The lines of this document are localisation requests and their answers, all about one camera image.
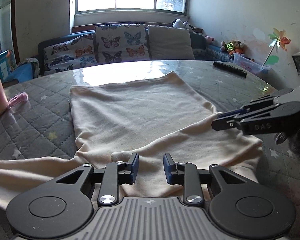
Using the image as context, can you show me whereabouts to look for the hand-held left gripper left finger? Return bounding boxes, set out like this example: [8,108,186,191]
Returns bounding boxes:
[56,152,140,207]

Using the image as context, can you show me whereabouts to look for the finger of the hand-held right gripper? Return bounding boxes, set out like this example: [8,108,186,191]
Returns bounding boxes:
[211,105,290,136]
[218,88,300,119]

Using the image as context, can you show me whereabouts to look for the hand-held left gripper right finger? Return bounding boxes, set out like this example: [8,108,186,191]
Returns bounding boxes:
[163,153,259,207]

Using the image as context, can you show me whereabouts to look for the cream garment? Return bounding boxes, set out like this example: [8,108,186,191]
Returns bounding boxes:
[0,71,263,205]

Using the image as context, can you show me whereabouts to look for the black remote control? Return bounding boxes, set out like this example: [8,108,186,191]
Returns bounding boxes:
[213,61,247,78]

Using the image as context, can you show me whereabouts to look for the clear plastic storage box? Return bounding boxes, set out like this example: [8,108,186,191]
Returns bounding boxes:
[232,52,270,77]

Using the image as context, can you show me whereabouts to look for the brown and green plush toys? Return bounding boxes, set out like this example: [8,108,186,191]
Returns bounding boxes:
[220,40,245,55]

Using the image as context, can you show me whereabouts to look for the colourful paper pinwheel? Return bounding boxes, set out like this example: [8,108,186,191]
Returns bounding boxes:
[262,28,292,67]

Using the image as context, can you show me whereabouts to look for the blue sofa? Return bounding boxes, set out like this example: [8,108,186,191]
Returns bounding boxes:
[38,25,233,77]

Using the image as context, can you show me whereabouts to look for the plain grey cushion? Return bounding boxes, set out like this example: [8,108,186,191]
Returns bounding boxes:
[147,25,195,60]

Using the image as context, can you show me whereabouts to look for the panda plush toy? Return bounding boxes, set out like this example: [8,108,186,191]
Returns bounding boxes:
[172,19,194,30]

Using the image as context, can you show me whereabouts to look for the grey quilted star tablecloth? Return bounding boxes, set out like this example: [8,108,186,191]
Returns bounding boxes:
[0,60,300,240]

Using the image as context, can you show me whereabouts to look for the square butterfly print cushion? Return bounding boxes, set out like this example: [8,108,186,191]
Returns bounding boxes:
[94,24,150,64]

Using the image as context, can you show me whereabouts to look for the wide butterfly print cushion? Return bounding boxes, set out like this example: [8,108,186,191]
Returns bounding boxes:
[44,34,98,72]

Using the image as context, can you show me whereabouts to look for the crumpled grey cloth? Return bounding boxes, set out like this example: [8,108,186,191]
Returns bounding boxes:
[20,58,39,78]

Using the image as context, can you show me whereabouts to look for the blue chair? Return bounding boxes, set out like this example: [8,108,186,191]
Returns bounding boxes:
[4,62,35,83]

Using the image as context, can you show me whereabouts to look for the blue picture board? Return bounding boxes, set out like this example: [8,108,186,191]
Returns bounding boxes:
[0,50,16,78]

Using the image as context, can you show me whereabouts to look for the pink bottle strap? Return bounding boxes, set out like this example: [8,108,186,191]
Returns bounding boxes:
[7,92,28,109]

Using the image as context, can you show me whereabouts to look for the dark wooden door frame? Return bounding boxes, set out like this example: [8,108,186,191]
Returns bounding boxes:
[11,0,18,65]

